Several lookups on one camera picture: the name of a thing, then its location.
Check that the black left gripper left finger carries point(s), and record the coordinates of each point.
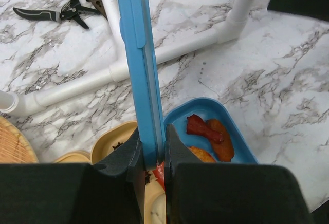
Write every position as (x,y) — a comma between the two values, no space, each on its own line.
(110,191)

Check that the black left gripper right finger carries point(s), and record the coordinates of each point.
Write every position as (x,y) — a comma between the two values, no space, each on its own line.
(198,192)

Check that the orange chicken wing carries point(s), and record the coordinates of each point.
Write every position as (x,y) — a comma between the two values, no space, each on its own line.
(202,154)

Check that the red sausage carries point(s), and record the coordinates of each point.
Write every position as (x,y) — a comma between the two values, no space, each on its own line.
(159,174)

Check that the white steamed bun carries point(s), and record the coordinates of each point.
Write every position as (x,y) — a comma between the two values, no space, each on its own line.
(158,210)

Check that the brown fried patty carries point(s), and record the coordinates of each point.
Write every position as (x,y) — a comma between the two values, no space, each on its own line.
(224,150)

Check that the beige lunch box lid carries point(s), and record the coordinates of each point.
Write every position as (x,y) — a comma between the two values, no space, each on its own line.
(74,157)

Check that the beige lunch box base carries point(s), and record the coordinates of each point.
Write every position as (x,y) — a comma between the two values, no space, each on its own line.
(103,147)

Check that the blue lunch box base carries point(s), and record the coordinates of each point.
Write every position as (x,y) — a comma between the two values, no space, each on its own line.
(208,108)

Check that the woven bamboo basket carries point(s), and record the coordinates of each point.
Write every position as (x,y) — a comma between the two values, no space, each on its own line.
(15,148)

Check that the blue lunch box lid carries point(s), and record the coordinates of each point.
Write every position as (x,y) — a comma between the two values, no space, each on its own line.
(136,32)

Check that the black sea cucumber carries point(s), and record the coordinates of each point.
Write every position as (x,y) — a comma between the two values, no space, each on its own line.
(147,174)

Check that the red chili pepper piece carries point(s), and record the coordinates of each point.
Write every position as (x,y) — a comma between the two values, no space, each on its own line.
(196,126)

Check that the black pruning shears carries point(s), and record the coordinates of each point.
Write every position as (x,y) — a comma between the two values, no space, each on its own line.
(71,10)

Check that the white PVC pipe frame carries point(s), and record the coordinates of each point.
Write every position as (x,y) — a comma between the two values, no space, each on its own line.
(32,103)

